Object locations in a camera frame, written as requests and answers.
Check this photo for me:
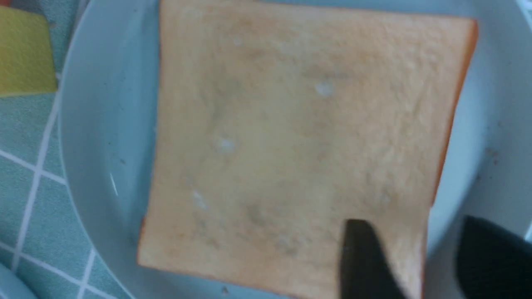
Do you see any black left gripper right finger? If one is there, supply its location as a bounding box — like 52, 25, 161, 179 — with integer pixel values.
455, 216, 532, 299

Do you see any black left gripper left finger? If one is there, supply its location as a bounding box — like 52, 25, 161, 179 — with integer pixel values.
340, 219, 405, 299

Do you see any toast slice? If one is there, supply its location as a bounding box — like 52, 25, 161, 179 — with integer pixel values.
137, 0, 478, 299

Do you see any mint green empty plate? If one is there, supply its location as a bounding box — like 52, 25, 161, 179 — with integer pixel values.
59, 0, 532, 299

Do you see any yellow foam cube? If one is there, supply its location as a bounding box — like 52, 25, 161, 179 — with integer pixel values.
0, 5, 57, 97

